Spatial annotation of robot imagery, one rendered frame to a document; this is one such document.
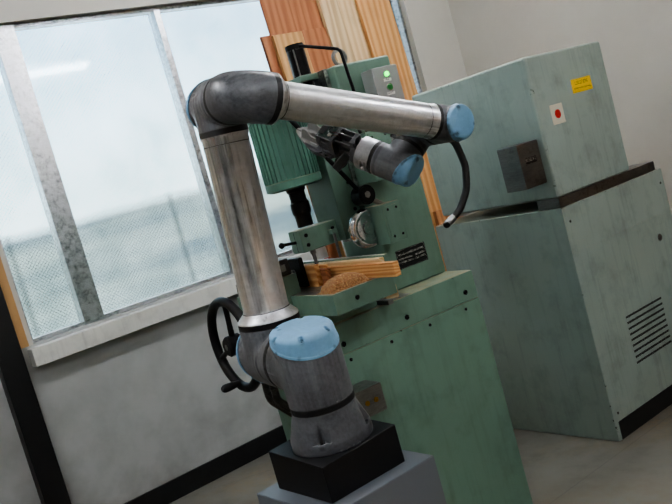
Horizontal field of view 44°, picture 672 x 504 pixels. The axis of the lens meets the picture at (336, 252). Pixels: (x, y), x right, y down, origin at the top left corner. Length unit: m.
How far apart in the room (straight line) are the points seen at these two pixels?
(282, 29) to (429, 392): 2.30
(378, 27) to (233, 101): 2.81
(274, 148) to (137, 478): 1.83
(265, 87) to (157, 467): 2.35
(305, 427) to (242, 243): 0.44
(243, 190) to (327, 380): 0.47
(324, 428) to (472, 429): 0.92
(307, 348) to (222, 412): 2.18
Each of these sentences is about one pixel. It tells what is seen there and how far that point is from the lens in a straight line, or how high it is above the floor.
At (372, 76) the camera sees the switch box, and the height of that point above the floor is 1.46.
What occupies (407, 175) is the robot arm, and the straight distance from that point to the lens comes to 2.14.
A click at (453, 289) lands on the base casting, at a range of 2.59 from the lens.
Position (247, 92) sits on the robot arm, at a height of 1.43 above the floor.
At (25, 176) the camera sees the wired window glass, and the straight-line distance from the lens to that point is 3.71.
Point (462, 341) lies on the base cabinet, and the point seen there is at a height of 0.60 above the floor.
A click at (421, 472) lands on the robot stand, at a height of 0.53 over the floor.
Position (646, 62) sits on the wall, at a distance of 4.42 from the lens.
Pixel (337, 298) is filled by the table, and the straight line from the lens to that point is 2.23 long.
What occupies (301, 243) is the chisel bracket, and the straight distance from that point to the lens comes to 2.51.
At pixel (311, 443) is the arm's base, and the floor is 0.67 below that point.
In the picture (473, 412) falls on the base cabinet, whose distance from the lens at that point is 2.66.
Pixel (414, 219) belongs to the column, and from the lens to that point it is 2.65.
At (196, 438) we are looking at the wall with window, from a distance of 3.89.
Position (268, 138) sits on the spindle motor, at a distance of 2.48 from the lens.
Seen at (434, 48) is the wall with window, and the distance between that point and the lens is 4.99.
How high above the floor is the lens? 1.24
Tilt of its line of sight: 6 degrees down
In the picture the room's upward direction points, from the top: 16 degrees counter-clockwise
